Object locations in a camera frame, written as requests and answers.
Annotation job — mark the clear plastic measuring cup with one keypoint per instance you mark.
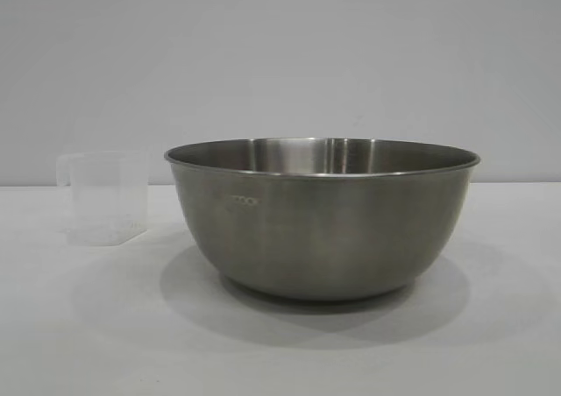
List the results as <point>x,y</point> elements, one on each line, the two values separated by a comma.
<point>107,190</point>

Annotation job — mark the stainless steel mixing bowl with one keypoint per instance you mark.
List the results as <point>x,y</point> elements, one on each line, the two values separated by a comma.
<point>324,225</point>

